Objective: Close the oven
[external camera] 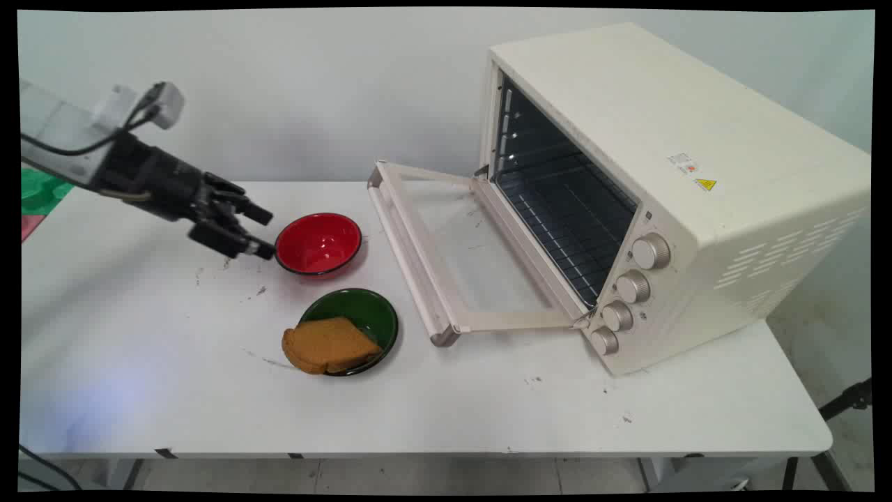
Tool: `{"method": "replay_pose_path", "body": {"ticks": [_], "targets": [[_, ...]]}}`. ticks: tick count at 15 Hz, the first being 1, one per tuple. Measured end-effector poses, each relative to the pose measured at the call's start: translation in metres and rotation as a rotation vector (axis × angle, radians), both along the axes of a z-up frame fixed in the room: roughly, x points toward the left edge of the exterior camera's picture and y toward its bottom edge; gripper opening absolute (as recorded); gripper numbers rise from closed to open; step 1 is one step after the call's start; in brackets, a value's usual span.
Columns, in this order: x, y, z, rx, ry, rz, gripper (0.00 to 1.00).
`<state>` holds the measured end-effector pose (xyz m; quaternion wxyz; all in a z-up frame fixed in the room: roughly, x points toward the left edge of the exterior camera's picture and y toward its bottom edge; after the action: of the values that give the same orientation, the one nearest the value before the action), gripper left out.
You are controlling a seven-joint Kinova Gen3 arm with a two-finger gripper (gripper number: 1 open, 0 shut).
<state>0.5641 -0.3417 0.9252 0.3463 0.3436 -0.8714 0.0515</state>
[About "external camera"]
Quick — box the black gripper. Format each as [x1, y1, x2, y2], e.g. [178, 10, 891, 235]
[103, 132, 277, 261]

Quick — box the red bowl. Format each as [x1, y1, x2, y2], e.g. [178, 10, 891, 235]
[275, 213, 363, 276]

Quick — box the brown toast slice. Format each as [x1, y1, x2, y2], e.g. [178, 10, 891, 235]
[282, 317, 383, 375]

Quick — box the green plate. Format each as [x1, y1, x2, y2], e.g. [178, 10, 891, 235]
[299, 288, 399, 377]

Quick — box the green and pink mat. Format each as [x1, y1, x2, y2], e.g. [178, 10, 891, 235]
[21, 166, 75, 243]

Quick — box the glass oven door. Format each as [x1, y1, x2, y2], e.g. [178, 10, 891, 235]
[367, 160, 592, 348]

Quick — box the metal oven rack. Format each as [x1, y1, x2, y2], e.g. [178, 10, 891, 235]
[496, 150, 638, 307]

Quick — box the large silver oven knob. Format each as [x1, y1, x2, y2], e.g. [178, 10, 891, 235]
[631, 233, 671, 271]

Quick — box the cream toaster oven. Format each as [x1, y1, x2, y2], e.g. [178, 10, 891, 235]
[478, 22, 872, 377]

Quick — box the black tripod leg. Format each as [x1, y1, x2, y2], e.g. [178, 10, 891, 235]
[780, 377, 873, 492]

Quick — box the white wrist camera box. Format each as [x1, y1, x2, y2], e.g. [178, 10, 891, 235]
[93, 82, 185, 130]

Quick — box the black camera cable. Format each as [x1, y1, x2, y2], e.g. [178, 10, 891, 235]
[20, 82, 168, 157]

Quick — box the black floor cable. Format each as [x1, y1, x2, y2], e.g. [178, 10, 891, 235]
[19, 443, 83, 492]

